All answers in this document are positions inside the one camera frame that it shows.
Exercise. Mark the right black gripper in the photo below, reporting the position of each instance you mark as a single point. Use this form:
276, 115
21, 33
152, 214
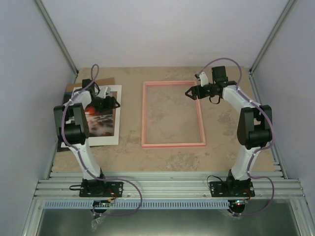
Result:
195, 92

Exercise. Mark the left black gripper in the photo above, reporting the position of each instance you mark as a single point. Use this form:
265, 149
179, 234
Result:
110, 104

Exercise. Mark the landscape photo print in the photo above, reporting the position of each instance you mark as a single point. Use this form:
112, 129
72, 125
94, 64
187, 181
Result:
104, 127

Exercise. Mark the clear acrylic sheet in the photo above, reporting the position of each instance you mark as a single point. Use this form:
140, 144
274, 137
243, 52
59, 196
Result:
171, 116

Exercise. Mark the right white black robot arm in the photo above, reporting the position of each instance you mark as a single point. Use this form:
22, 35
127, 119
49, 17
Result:
254, 130

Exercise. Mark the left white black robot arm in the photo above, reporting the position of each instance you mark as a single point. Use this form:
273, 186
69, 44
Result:
72, 130

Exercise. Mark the brown cardboard backing board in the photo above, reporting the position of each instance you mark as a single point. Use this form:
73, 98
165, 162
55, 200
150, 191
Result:
68, 94

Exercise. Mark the left controller circuit board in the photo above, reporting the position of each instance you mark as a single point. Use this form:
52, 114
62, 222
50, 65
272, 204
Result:
103, 203

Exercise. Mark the controller circuit board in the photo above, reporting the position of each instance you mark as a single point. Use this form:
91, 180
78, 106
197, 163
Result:
239, 202
103, 203

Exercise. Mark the right controller circuit board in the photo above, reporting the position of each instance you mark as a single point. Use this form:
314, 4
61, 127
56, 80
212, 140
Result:
239, 202

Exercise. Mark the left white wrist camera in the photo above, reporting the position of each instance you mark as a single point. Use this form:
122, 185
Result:
104, 92

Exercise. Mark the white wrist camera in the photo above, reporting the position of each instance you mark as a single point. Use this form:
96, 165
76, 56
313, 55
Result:
202, 78
104, 92

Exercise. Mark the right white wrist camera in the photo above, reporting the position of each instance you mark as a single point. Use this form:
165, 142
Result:
202, 78

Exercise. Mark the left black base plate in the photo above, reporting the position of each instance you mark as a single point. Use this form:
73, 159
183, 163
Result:
95, 188

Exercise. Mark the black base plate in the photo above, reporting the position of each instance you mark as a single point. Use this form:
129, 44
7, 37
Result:
95, 188
222, 189

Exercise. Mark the aluminium mounting rail bed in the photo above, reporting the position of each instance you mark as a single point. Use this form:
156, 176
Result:
170, 185

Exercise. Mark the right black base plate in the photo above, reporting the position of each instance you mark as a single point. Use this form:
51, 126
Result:
222, 189

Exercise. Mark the slotted blue cable duct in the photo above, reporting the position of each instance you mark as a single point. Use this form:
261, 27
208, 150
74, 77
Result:
133, 204

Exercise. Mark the left aluminium corner post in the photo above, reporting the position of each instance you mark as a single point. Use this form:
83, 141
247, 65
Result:
50, 24

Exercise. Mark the aluminium corner post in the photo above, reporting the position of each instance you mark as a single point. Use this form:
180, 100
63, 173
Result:
273, 33
50, 24

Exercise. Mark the right aluminium corner post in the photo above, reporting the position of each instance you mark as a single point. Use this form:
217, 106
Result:
273, 33

